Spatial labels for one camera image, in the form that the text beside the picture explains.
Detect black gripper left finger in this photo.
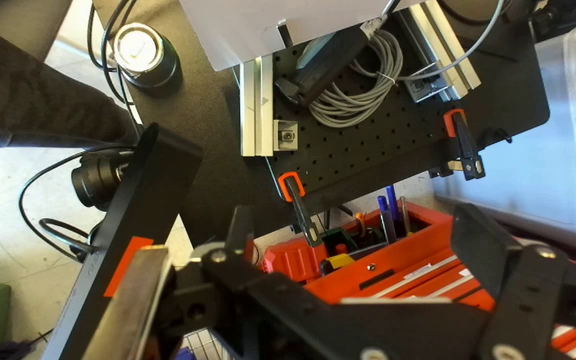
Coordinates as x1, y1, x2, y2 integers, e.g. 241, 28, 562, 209
200, 205, 371, 360

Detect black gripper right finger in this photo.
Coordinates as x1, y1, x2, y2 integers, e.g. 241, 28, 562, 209
451, 203, 560, 360

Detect red plastic organizer tray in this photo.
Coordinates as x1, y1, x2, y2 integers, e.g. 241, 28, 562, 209
258, 200, 457, 297

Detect orange metal tool cart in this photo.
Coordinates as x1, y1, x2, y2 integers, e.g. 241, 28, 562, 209
305, 223, 576, 360

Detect blue pens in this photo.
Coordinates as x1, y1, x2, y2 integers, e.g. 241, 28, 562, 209
375, 185, 405, 247

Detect black beam with orange tape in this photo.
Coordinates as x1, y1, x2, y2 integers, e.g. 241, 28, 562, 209
38, 122, 207, 360

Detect clear plastic sheet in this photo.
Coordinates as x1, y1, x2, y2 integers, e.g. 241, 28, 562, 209
433, 28, 576, 243

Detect silver aluminium extrusion bar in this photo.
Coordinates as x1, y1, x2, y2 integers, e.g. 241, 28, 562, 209
400, 0, 484, 105
238, 55, 278, 161

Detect black perforated mounting board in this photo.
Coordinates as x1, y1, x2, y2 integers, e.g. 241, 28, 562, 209
237, 17, 552, 210

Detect black power adapter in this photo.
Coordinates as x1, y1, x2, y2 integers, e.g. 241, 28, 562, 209
275, 25, 372, 108

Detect silver metal cylinder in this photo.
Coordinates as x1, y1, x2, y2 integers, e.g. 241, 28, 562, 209
110, 20, 185, 93

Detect white flat panel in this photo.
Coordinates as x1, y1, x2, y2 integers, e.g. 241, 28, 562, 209
179, 0, 433, 75

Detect silver corner bracket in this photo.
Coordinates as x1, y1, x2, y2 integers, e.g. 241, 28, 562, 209
272, 118, 302, 153

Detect black camera lens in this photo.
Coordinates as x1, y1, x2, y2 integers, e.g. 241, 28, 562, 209
68, 149, 139, 210

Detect grey coiled cable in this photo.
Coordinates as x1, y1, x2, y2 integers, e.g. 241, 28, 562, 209
307, 28, 409, 131

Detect light grey thin cable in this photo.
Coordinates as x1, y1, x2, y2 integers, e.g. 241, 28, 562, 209
399, 0, 508, 85

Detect thin black cable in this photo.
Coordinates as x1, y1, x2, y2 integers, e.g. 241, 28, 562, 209
16, 147, 136, 265

